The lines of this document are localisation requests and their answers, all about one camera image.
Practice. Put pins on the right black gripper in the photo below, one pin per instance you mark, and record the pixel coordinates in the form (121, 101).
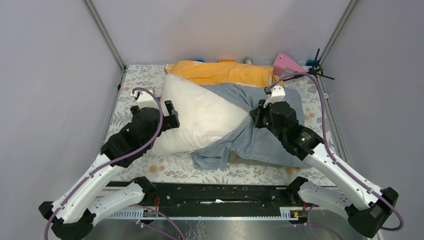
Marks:
(257, 113)

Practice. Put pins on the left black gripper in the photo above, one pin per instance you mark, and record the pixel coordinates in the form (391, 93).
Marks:
(171, 121)

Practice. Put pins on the grey blue pillowcase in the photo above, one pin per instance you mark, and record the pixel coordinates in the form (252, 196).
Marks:
(248, 142)

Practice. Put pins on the white pillow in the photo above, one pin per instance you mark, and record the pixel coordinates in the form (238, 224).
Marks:
(204, 117)

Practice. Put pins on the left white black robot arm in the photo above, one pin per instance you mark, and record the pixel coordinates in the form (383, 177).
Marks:
(79, 210)

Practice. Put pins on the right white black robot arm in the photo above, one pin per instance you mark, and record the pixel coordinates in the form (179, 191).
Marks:
(365, 205)

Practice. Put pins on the orange printed pillow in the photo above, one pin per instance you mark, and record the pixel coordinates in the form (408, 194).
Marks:
(214, 73)

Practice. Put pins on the black tripod stand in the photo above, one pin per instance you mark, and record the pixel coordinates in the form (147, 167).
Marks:
(315, 68)

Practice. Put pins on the floral bed sheet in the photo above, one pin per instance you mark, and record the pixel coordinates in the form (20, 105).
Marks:
(178, 168)

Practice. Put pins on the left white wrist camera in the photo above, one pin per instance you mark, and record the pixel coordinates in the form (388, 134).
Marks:
(145, 99)

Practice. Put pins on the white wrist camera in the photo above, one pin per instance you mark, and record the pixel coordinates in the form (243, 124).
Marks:
(277, 95)
(145, 99)

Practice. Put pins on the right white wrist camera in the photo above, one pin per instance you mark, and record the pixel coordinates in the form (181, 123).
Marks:
(277, 95)

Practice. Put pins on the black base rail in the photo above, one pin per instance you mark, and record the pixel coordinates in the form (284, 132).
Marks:
(190, 200)

